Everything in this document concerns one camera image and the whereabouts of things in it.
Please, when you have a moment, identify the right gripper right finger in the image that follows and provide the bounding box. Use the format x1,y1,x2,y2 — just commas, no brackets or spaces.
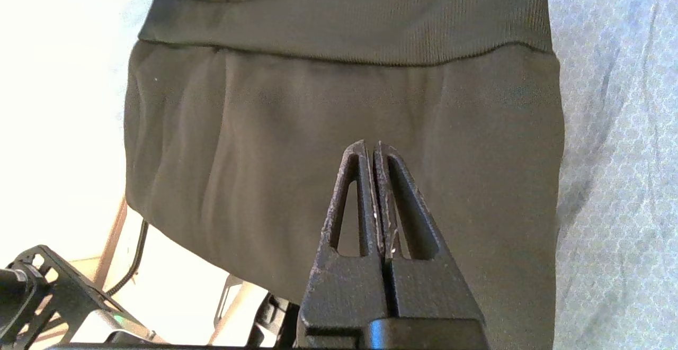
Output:
373,139,485,323

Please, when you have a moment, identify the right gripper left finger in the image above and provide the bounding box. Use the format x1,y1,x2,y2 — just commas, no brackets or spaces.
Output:
299,139,387,348

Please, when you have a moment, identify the black hooded sweatshirt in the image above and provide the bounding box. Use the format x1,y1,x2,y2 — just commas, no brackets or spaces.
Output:
123,0,565,350

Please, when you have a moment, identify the black robot base chassis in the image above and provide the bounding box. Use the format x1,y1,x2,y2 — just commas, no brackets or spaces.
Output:
0,244,297,350

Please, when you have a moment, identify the blue bed sheet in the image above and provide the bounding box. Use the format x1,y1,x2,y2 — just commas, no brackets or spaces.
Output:
546,0,678,350

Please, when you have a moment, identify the thin black floor cable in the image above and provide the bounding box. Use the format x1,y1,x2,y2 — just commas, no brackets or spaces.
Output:
106,218,150,297

